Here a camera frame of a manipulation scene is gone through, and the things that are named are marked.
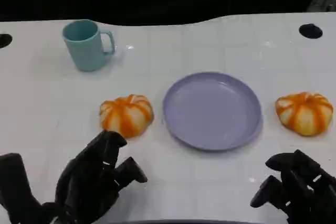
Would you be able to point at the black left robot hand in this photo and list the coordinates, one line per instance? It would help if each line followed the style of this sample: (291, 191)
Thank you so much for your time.
(84, 182)

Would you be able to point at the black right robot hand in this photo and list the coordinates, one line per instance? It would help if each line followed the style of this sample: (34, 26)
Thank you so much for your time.
(307, 190)

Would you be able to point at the orange and white bread roll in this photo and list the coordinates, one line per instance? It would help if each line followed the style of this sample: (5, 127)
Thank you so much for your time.
(304, 115)
(126, 116)

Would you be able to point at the lilac plate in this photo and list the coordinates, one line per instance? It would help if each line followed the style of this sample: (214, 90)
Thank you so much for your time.
(211, 111)

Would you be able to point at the pale green mug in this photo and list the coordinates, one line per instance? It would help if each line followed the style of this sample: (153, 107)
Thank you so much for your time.
(84, 48)

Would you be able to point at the black table grommet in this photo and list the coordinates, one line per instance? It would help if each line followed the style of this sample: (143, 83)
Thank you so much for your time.
(4, 41)
(310, 31)

